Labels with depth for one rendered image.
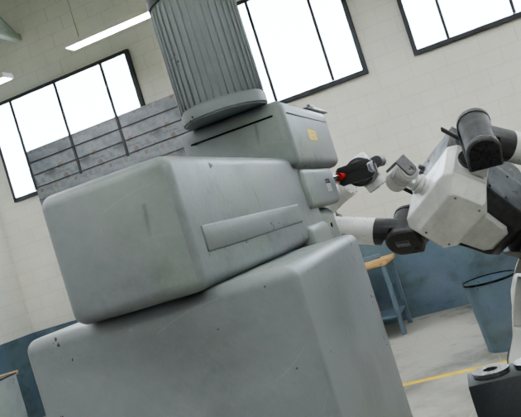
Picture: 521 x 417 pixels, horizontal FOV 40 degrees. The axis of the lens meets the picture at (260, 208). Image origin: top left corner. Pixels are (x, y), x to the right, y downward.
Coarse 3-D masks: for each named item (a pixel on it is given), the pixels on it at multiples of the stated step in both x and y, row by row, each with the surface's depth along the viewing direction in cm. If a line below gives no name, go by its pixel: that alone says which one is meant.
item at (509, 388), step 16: (480, 368) 179; (496, 368) 176; (512, 368) 175; (480, 384) 171; (496, 384) 170; (512, 384) 169; (480, 400) 171; (496, 400) 170; (512, 400) 169; (480, 416) 171; (496, 416) 170; (512, 416) 169
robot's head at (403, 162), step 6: (402, 156) 211; (396, 162) 210; (402, 162) 211; (408, 162) 211; (390, 168) 215; (402, 168) 210; (408, 168) 211; (414, 168) 211; (402, 174) 211; (408, 174) 210; (414, 174) 211
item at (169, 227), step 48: (96, 192) 103; (144, 192) 101; (192, 192) 105; (240, 192) 124; (288, 192) 153; (96, 240) 104; (144, 240) 101; (192, 240) 100; (240, 240) 117; (288, 240) 142; (96, 288) 104; (144, 288) 102; (192, 288) 100
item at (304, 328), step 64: (320, 256) 115; (128, 320) 106; (192, 320) 103; (256, 320) 100; (320, 320) 103; (64, 384) 110; (128, 384) 107; (192, 384) 104; (256, 384) 101; (320, 384) 98; (384, 384) 128
